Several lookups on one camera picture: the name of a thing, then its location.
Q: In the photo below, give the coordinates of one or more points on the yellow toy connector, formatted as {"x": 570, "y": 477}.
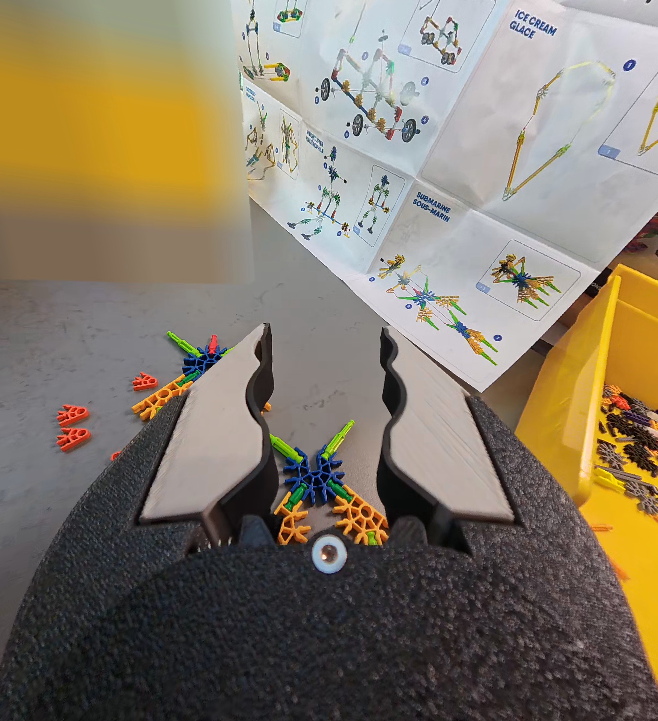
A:
{"x": 160, "y": 397}

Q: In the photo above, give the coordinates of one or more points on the blue toy connector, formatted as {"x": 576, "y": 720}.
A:
{"x": 202, "y": 360}

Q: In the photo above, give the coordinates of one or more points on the pile of toy parts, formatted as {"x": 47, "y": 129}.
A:
{"x": 638, "y": 428}

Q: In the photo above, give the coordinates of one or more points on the grey desk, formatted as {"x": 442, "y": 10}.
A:
{"x": 53, "y": 338}

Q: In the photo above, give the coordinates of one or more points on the assembled toy model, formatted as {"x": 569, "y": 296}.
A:
{"x": 315, "y": 473}

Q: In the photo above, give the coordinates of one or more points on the red short toy rod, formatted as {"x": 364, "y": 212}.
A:
{"x": 213, "y": 343}

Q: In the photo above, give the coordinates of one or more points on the yellow storage bin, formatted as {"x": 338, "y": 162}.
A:
{"x": 565, "y": 394}

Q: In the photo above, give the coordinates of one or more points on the printed instruction sheet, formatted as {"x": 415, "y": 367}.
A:
{"x": 475, "y": 141}

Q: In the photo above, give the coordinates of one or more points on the light green toy rod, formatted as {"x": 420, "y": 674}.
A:
{"x": 181, "y": 342}

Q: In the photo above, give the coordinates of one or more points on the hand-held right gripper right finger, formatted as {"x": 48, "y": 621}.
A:
{"x": 447, "y": 450}

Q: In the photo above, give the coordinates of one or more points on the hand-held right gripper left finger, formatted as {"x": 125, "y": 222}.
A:
{"x": 205, "y": 450}

